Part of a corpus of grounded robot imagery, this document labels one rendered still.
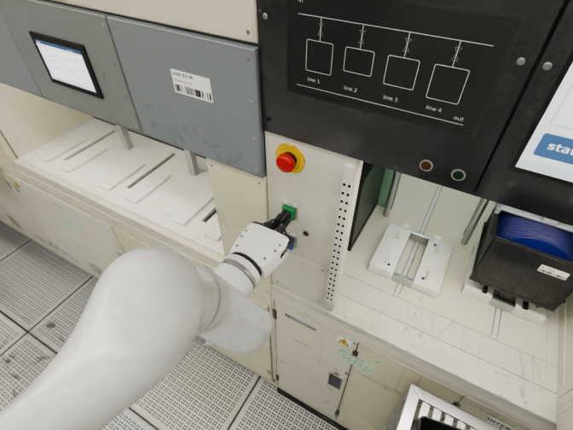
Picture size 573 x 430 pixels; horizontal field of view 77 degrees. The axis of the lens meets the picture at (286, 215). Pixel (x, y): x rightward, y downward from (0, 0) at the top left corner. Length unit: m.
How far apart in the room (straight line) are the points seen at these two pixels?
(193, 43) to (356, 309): 0.79
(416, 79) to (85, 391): 0.51
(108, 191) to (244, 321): 1.13
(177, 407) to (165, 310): 1.65
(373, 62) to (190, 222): 0.95
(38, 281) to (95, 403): 2.36
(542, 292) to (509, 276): 0.08
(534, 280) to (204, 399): 1.44
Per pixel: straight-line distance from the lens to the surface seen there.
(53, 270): 2.64
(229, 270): 0.68
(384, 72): 0.58
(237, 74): 0.70
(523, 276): 1.11
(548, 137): 0.59
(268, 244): 0.73
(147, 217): 1.42
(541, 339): 1.23
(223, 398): 1.90
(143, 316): 0.28
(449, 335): 1.11
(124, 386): 0.29
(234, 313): 0.54
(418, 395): 1.13
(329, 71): 0.61
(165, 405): 1.95
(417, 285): 1.13
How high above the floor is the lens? 1.78
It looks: 44 degrees down
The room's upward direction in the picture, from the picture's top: straight up
